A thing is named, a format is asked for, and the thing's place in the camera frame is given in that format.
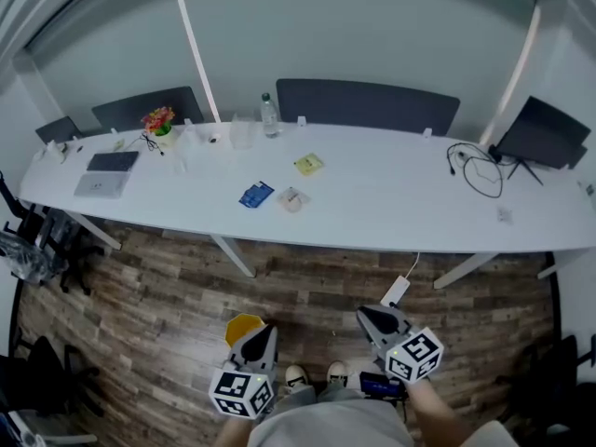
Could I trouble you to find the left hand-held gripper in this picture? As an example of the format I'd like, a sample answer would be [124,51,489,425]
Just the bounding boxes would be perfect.
[208,324,279,421]

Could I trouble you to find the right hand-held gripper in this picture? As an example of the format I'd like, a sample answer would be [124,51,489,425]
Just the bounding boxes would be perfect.
[357,304,444,385]

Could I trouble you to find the yellow waste bin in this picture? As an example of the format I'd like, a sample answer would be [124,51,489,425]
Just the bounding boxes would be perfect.
[224,313,264,347]

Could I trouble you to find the clear snack packet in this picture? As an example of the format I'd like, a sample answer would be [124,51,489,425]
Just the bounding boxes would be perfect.
[275,186,312,214]

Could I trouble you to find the blue packet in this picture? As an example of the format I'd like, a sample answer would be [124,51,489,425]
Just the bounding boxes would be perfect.
[237,180,276,210]

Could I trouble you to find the yellow packet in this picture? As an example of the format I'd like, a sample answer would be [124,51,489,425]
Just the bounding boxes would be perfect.
[292,152,326,177]

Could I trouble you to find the person's left forearm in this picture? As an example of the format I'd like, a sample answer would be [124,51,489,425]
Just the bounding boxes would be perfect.
[212,414,258,447]

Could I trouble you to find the person's right forearm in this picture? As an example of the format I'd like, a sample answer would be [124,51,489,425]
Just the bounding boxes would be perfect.
[407,379,461,447]

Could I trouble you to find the white power adapter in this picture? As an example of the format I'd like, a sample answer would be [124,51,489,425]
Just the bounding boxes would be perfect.
[380,251,421,307]

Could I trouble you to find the person's left shoe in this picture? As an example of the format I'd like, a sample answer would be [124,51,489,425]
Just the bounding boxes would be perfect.
[284,364,309,395]

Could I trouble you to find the person's shoe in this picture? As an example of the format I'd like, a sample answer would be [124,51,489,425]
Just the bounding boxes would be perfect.
[326,360,349,388]
[284,364,309,395]

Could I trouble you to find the person's light blue trousers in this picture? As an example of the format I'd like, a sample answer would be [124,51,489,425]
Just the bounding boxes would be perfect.
[274,382,364,412]

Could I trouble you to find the black waist device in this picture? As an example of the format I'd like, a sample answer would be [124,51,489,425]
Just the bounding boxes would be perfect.
[359,371,407,405]

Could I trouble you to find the person's right shoe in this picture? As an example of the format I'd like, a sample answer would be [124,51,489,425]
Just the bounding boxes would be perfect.
[326,360,349,388]

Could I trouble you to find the white desk leg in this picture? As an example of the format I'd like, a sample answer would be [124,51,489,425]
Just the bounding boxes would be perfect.
[432,252,499,291]
[64,211,123,251]
[209,235,257,278]

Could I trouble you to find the person's pale shirt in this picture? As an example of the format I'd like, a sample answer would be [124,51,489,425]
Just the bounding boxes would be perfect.
[246,396,521,447]

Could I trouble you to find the black office chair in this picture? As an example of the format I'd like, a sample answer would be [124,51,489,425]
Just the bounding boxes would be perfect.
[497,335,596,437]
[0,335,102,437]

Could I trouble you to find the long dark grey partition panel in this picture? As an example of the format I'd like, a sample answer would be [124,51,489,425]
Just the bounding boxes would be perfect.
[276,78,461,138]

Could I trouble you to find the clear plastic container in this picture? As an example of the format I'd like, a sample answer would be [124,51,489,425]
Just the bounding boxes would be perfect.
[229,113,257,151]

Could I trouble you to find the silver laptop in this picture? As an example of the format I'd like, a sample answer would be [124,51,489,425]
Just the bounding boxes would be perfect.
[73,170,131,199]

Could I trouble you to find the clear plastic water bottle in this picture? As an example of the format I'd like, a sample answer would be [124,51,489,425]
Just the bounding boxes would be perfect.
[259,92,282,140]

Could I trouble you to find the black keyboard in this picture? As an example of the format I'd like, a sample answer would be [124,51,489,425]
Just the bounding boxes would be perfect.
[86,151,141,172]

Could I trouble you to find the white pot with colourful flowers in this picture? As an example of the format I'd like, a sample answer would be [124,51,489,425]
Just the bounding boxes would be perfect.
[141,105,178,151]

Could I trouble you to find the black monitor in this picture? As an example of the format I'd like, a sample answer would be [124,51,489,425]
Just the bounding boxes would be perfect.
[495,95,591,186]

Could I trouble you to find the plastic wrapped office chair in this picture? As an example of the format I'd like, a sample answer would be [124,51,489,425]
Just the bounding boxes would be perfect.
[0,228,60,288]

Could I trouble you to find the dark grey desk partition panel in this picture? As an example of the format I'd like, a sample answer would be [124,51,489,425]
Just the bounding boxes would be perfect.
[91,86,205,133]

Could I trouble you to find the white tumbler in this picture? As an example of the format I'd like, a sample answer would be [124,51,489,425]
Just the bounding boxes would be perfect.
[45,140,69,165]

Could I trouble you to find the grey roller blind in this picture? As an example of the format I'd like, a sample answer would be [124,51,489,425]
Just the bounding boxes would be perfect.
[25,0,215,128]
[179,0,544,129]

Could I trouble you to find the small dark grey partition panel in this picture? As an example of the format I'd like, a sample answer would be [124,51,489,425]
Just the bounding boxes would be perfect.
[34,115,84,145]

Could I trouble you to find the coiled black cable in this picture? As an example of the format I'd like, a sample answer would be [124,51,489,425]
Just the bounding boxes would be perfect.
[446,142,504,199]

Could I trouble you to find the black chair with ring headrest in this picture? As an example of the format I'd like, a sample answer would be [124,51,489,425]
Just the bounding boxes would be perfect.
[0,169,107,297]

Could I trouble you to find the thin black cable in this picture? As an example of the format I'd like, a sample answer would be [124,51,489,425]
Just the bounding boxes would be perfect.
[139,131,165,156]

